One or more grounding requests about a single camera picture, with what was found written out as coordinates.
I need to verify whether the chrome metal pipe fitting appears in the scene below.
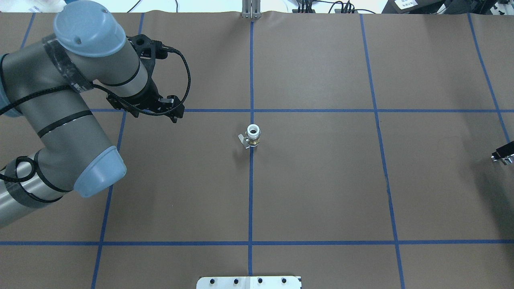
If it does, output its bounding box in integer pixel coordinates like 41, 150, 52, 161
491, 155, 514, 166

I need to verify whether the black camera cable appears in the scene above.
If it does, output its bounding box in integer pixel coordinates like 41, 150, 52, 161
92, 46, 192, 117

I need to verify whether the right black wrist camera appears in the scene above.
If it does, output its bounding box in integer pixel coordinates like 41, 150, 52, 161
126, 34, 168, 77

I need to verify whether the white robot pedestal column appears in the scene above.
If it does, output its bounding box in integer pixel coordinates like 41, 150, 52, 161
196, 276, 302, 289

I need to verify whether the aluminium frame post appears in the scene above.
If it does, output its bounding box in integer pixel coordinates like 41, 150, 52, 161
241, 0, 262, 20

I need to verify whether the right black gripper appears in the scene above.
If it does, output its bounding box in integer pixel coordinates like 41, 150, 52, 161
105, 78, 185, 123

